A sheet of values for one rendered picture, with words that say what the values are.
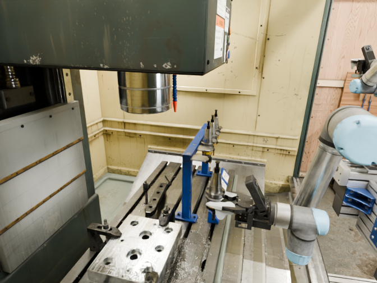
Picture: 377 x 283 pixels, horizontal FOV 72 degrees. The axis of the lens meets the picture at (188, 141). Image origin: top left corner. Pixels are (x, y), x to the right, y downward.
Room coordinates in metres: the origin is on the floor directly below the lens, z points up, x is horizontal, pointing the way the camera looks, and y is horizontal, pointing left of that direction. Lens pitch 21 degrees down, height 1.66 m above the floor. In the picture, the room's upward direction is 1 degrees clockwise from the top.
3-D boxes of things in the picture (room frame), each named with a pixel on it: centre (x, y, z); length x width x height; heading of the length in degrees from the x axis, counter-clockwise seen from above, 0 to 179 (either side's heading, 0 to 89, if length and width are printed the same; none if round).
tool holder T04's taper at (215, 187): (0.72, -0.09, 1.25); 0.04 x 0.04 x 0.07
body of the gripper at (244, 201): (0.69, -0.21, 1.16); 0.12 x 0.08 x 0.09; 76
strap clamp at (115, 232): (0.78, 0.31, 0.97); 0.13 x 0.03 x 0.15; 76
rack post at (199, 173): (1.42, -0.11, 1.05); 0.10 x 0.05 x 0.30; 76
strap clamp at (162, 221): (0.88, 0.08, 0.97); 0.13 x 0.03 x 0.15; 166
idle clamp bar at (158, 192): (1.07, 0.15, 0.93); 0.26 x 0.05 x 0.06; 171
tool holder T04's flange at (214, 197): (0.72, -0.09, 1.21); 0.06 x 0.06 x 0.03
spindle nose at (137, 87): (0.78, 0.13, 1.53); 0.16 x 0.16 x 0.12
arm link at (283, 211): (0.67, -0.29, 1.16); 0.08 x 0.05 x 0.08; 166
